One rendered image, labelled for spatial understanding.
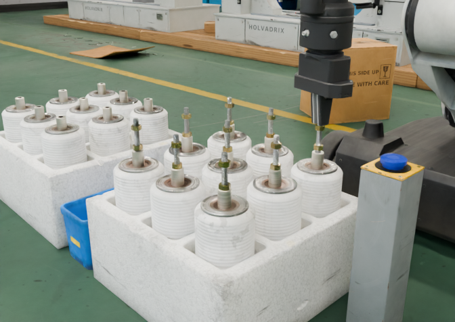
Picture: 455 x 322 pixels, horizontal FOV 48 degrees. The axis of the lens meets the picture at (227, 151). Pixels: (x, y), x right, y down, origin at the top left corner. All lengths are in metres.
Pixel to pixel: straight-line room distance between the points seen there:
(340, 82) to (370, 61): 1.22
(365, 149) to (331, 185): 0.32
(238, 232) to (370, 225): 0.21
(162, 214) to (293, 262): 0.23
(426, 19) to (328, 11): 0.27
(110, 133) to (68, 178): 0.15
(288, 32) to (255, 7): 0.48
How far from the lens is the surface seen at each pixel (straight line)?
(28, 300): 1.09
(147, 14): 4.38
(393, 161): 0.80
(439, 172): 1.17
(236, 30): 3.61
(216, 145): 1.08
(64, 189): 1.18
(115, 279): 1.03
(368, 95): 2.13
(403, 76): 2.83
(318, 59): 0.88
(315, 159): 0.95
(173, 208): 0.85
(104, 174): 1.22
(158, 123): 1.30
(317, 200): 0.94
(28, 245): 1.27
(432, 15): 1.07
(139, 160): 0.96
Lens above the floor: 0.61
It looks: 20 degrees down
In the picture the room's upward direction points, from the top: straight up
